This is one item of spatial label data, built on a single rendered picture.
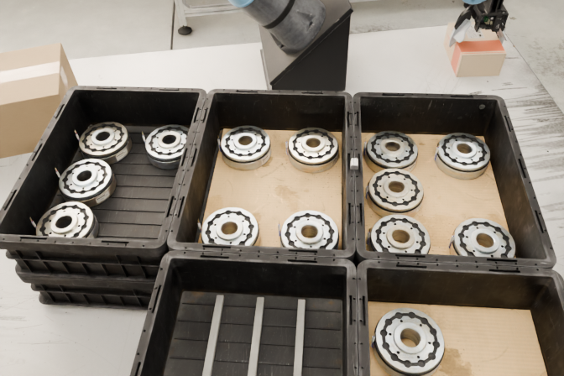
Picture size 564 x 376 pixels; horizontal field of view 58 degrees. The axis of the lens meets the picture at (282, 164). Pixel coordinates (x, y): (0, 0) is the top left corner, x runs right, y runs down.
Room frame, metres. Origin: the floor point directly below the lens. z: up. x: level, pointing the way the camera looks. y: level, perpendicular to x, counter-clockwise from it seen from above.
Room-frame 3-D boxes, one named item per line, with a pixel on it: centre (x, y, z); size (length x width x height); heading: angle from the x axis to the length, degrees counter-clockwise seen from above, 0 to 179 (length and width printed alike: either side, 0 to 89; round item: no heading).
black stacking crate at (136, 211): (0.67, 0.32, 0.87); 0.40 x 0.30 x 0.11; 173
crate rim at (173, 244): (0.64, 0.02, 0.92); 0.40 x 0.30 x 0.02; 173
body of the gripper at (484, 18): (1.19, -0.56, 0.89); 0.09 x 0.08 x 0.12; 179
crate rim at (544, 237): (0.60, -0.28, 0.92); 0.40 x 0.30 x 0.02; 173
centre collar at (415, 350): (0.32, -0.18, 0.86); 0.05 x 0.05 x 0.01
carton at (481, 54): (1.21, -0.56, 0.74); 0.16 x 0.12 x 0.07; 179
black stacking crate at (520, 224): (0.60, -0.28, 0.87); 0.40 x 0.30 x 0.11; 173
